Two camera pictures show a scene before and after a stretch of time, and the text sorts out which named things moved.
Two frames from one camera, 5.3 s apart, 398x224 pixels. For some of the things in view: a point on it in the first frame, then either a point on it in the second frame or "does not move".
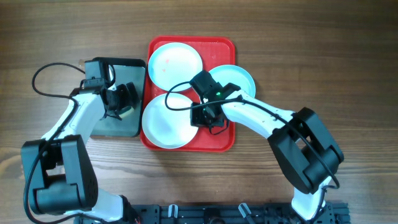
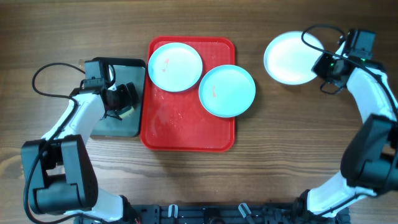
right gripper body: (201, 117) -> (324, 68)
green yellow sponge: (125, 111) does not move
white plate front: (168, 129) -> (289, 60)
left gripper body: (122, 99) does not move
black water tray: (125, 70) does not move
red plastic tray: (213, 51) does not move
